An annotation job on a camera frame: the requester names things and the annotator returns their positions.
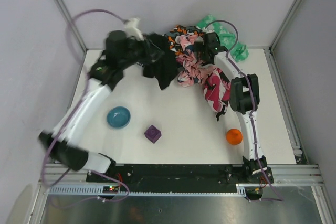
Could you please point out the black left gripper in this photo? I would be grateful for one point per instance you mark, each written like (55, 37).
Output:
(146, 53)

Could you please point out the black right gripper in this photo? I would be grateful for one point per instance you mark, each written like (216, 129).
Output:
(199, 51)

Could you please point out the pink navy patterned cloth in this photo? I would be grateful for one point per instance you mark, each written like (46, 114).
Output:
(194, 71)

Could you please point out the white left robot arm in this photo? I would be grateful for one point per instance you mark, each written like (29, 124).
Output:
(62, 143)

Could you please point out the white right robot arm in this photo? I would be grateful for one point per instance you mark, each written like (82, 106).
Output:
(244, 100)

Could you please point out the green white tie-dye cloth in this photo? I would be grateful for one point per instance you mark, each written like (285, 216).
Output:
(240, 52)

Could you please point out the black orange patterned cloth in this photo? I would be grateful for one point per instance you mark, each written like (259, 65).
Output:
(174, 37)

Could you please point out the pink camouflage trousers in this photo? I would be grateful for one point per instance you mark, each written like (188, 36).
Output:
(216, 91)

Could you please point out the blue bowl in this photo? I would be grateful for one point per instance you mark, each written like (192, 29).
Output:
(118, 117)

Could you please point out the purple cube block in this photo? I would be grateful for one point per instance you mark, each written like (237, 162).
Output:
(153, 134)

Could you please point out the orange fruit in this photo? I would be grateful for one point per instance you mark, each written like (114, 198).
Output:
(234, 136)

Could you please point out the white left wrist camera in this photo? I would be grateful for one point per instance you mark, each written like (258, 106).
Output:
(131, 28)

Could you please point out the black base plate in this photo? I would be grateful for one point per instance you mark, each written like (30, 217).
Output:
(181, 176)

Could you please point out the slotted cable duct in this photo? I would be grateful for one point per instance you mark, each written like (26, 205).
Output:
(234, 190)

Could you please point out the aluminium frame rail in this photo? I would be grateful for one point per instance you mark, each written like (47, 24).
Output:
(297, 175)

